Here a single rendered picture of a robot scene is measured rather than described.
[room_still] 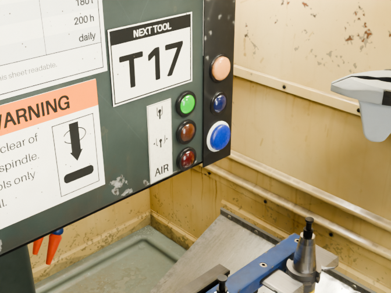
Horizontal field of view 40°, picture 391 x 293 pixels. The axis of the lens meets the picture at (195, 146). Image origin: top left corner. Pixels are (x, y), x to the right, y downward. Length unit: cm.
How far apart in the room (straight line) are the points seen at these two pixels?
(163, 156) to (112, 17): 16
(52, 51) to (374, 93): 29
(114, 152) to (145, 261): 155
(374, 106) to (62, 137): 29
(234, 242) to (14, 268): 69
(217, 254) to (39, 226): 126
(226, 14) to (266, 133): 101
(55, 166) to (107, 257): 158
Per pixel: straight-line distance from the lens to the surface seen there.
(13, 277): 143
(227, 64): 57
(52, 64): 45
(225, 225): 177
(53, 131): 46
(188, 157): 57
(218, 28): 56
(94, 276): 201
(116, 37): 48
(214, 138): 59
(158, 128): 53
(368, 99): 53
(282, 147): 153
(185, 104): 54
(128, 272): 200
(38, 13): 43
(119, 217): 206
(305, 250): 98
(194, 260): 173
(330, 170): 145
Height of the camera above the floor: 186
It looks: 27 degrees down
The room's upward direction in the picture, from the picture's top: straight up
